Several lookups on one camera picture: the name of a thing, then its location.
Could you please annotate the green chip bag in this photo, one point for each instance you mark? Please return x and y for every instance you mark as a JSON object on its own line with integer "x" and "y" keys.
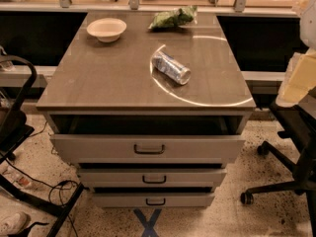
{"x": 174, "y": 18}

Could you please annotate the grey drawer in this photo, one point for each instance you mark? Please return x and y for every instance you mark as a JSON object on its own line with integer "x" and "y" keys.
{"x": 148, "y": 139}
{"x": 160, "y": 176}
{"x": 153, "y": 197}

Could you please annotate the white sneaker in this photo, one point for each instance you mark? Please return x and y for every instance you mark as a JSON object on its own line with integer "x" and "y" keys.
{"x": 13, "y": 224}

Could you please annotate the grey drawer cabinet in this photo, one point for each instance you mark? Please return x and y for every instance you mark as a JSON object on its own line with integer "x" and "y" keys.
{"x": 119, "y": 79}

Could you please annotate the top grey drawer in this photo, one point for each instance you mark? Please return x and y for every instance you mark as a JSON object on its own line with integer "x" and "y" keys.
{"x": 148, "y": 139}

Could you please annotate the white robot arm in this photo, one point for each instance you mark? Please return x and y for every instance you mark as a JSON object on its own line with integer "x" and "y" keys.
{"x": 308, "y": 24}

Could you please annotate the blue silver redbull can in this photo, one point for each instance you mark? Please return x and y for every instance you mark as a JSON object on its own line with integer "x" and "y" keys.
{"x": 171, "y": 67}

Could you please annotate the bottom grey drawer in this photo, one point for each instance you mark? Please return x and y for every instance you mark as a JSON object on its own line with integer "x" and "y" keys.
{"x": 153, "y": 197}

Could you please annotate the middle grey drawer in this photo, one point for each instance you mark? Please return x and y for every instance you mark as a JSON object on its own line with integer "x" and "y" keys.
{"x": 160, "y": 176}

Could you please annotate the white paper bowl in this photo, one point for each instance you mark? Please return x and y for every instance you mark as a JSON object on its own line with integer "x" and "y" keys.
{"x": 107, "y": 29}

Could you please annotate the black chair left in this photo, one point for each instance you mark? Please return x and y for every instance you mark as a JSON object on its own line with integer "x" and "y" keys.
{"x": 13, "y": 132}

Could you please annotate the yellow foam block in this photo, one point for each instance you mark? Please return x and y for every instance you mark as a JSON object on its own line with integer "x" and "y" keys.
{"x": 299, "y": 79}

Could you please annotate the grey metal railing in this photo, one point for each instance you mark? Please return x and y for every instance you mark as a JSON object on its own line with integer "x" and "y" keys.
{"x": 279, "y": 7}

